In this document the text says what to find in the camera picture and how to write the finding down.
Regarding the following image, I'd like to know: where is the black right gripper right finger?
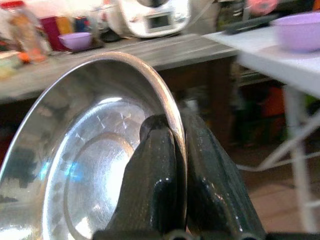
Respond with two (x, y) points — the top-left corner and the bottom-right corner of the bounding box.
(179, 101), (266, 240)

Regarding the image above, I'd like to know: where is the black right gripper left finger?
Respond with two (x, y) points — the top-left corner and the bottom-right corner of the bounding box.
(93, 114), (186, 240)

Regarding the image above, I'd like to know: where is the stainless steel dish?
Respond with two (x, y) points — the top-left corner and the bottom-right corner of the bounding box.
(0, 51), (189, 240)

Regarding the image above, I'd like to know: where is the orange bin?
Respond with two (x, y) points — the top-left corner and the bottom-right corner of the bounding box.
(261, 86), (286, 122)

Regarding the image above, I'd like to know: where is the grey wooden counter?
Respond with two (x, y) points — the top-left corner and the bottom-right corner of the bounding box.
(0, 33), (240, 105)

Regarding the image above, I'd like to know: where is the white folding table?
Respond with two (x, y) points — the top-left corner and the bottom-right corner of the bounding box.
(202, 24), (320, 234)

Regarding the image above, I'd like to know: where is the small purple bowl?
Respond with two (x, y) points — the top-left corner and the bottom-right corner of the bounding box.
(57, 31), (94, 52)

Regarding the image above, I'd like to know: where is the long black utensil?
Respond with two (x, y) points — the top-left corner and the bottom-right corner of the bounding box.
(220, 14), (279, 35)

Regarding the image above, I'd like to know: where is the white kitchen appliance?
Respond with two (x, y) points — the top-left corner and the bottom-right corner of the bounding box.
(106, 0), (193, 39)

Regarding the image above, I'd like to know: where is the large purple bowl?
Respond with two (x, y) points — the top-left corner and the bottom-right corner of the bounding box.
(270, 12), (320, 54)

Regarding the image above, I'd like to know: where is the orange yellow box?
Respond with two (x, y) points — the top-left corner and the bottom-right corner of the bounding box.
(55, 15), (74, 36)

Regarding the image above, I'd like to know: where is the red container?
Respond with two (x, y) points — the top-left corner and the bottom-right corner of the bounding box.
(39, 15), (61, 52)

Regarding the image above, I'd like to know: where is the pink round object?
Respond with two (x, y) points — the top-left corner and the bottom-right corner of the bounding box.
(246, 0), (279, 15)

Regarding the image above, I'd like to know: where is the clear jar with red lid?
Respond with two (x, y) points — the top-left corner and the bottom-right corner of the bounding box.
(0, 0), (52, 57)

